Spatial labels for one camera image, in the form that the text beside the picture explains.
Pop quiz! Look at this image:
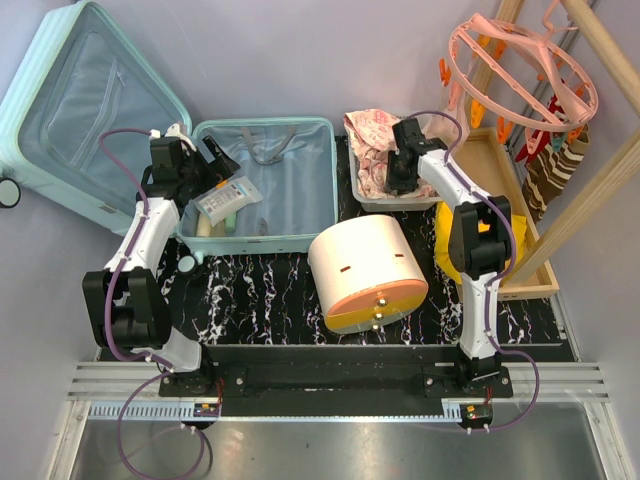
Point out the cream pink-print cloth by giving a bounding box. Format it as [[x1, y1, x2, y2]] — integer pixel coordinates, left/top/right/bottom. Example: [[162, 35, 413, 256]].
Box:
[[343, 109, 436, 199]]

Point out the white round drum box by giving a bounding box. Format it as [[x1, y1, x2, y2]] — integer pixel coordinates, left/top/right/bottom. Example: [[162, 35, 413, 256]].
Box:
[[308, 215, 429, 334]]

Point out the light blue hard-shell suitcase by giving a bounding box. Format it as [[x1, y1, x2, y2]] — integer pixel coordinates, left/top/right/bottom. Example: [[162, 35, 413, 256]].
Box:
[[1, 1, 338, 256]]

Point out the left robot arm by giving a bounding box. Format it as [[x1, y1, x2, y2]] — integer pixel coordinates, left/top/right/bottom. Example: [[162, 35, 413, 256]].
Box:
[[82, 130, 239, 396]]

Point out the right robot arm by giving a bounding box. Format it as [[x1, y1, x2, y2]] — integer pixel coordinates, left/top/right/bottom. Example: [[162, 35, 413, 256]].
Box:
[[386, 118, 515, 397]]

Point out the white toiletry pack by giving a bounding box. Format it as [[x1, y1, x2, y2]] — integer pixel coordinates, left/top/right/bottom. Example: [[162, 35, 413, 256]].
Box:
[[194, 176, 263, 225]]

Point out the white perforated plastic basket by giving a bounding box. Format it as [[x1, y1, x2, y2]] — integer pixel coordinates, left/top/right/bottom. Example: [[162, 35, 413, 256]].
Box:
[[347, 136, 440, 213]]

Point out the cream round bottle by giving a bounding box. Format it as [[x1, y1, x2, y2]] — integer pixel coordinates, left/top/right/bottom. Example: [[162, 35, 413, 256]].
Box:
[[196, 214, 214, 238]]

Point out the pale green tube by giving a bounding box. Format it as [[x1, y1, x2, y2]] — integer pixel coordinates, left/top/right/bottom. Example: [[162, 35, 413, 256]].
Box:
[[224, 213, 237, 235]]

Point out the yellow cloth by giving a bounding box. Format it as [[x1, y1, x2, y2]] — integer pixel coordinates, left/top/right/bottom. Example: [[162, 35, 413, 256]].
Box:
[[435, 202, 528, 285]]

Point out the translucent pink plastic bag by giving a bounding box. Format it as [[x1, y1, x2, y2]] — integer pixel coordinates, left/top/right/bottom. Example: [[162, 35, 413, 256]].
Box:
[[422, 112, 470, 147]]

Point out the brown striped cloth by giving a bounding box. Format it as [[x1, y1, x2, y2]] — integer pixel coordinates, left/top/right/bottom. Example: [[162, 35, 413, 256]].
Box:
[[518, 125, 590, 223]]

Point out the red cloth item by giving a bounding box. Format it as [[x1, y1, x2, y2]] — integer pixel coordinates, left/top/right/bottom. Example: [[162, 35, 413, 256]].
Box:
[[515, 95, 567, 164]]

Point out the pink round clip hanger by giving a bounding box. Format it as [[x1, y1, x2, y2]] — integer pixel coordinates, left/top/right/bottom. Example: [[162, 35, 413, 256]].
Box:
[[448, 10, 599, 152]]

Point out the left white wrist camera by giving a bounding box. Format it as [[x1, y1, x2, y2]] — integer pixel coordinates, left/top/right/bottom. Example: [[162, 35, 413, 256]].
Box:
[[149, 123, 196, 152]]

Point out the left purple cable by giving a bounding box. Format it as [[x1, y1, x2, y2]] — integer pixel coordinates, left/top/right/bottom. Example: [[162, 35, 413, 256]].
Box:
[[99, 128, 215, 476]]

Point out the wooden hanger rack frame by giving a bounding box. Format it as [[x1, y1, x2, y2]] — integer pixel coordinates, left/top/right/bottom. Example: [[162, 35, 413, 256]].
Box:
[[496, 1, 639, 289]]

